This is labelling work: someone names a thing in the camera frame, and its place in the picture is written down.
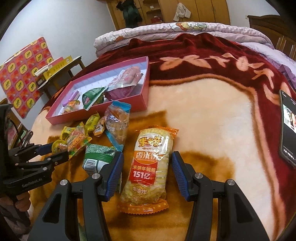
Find wooden headboard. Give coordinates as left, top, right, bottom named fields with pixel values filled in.
left=247, top=15, right=295, bottom=60

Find red floral plush blanket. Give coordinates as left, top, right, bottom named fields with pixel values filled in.
left=28, top=32, right=296, bottom=241

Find wooden side table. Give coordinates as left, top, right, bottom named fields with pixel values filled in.
left=37, top=56, right=85, bottom=98

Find white cloth on wardrobe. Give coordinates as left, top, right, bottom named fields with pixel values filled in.
left=173, top=3, right=191, bottom=22

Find dark hanging clothes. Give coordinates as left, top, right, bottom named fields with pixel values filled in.
left=116, top=0, right=142, bottom=28

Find folded pink quilt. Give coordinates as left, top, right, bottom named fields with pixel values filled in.
left=93, top=22, right=295, bottom=87

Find green snack packet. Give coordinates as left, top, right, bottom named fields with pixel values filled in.
left=82, top=87, right=108, bottom=110
left=82, top=143, right=122, bottom=193

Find pink sausage snack packet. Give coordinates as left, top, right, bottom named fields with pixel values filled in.
left=104, top=66, right=142, bottom=101

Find metal clip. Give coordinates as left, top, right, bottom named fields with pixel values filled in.
left=20, top=131, right=33, bottom=149

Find person's left hand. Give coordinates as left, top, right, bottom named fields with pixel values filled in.
left=15, top=192, right=31, bottom=212

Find orange rice cracker packet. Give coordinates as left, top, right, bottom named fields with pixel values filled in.
left=118, top=126, right=179, bottom=215

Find black smartphone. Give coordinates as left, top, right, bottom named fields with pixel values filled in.
left=279, top=90, right=296, bottom=168

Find burger gummy packet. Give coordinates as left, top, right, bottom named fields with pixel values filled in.
left=66, top=122, right=92, bottom=160

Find pink cardboard tray box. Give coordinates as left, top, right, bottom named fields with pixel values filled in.
left=46, top=56, right=150, bottom=125

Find yellow jelly cup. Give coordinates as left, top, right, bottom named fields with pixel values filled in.
left=51, top=140, right=68, bottom=154

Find orange jelly cup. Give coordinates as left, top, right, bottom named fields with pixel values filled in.
left=93, top=116, right=105, bottom=137

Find black cable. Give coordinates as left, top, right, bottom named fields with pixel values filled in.
left=6, top=116, right=26, bottom=149

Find yellow green candy packet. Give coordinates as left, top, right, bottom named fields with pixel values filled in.
left=85, top=113, right=100, bottom=133

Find purple candy tin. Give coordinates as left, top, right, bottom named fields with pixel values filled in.
left=62, top=90, right=80, bottom=107

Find yellow box on table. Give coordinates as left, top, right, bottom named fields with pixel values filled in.
left=43, top=55, right=73, bottom=80

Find blue clear biscuit packet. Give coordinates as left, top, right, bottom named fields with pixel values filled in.
left=104, top=101, right=132, bottom=152

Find wooden wardrobe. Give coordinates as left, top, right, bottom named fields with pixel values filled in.
left=107, top=0, right=230, bottom=30

